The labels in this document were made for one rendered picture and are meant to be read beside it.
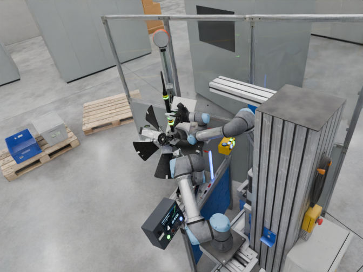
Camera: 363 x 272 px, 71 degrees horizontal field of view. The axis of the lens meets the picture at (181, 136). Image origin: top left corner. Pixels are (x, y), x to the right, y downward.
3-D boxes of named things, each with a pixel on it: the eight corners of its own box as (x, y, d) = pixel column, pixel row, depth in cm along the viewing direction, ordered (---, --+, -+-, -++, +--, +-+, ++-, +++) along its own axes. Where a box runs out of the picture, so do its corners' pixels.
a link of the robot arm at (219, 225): (233, 238, 155) (233, 225, 146) (212, 244, 153) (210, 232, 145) (226, 221, 164) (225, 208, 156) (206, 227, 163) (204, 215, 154)
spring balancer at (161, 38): (154, 46, 249) (154, 49, 244) (151, 29, 240) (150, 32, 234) (170, 43, 249) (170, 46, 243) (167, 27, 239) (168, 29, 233)
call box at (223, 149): (225, 143, 248) (224, 135, 242) (235, 145, 244) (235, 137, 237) (218, 154, 239) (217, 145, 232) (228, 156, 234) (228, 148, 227)
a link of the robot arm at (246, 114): (264, 179, 188) (227, 119, 174) (271, 166, 197) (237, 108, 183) (279, 178, 179) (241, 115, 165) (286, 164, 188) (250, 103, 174)
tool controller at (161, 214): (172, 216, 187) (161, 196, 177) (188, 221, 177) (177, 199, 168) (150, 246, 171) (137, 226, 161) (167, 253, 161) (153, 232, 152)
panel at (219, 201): (229, 203, 294) (227, 162, 254) (230, 203, 294) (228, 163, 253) (194, 266, 244) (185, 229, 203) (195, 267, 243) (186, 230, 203)
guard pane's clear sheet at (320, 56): (129, 97, 345) (105, 19, 283) (343, 143, 221) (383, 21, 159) (129, 97, 345) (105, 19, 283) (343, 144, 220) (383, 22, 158)
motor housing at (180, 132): (166, 148, 257) (159, 148, 246) (171, 126, 256) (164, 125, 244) (185, 155, 246) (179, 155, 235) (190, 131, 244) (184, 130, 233)
